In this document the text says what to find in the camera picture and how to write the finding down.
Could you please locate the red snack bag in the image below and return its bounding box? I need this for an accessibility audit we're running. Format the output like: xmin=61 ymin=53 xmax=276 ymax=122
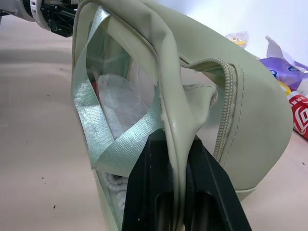
xmin=287 ymin=92 xmax=308 ymax=141

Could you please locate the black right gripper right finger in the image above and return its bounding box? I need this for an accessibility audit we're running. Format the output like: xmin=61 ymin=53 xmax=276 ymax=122
xmin=183 ymin=136 xmax=253 ymax=231

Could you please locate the purple tissue pack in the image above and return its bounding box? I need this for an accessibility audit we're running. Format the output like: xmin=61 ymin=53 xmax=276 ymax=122
xmin=259 ymin=34 xmax=308 ymax=91

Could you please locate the green zip pouch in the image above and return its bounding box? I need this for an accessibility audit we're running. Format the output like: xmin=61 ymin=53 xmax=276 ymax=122
xmin=71 ymin=0 xmax=295 ymax=231

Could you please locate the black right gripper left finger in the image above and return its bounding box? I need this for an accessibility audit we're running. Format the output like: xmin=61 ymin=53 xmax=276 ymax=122
xmin=121 ymin=129 xmax=180 ymax=231

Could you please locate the clear wrapper with yellow contents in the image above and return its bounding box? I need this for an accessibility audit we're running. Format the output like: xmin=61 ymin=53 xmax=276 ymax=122
xmin=224 ymin=30 xmax=251 ymax=50

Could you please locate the white towel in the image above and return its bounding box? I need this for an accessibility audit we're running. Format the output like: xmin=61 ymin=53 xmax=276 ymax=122
xmin=92 ymin=73 xmax=155 ymax=217

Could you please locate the yellow snack bag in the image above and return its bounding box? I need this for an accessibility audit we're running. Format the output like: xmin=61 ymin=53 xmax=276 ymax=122
xmin=277 ymin=80 xmax=293 ymax=97

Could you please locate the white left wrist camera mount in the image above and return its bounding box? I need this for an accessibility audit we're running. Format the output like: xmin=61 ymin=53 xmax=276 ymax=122
xmin=17 ymin=0 xmax=52 ymax=31

